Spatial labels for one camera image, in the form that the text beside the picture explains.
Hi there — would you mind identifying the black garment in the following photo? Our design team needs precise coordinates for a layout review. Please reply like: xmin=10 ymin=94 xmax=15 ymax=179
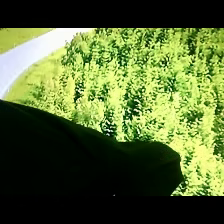
xmin=0 ymin=99 xmax=185 ymax=197

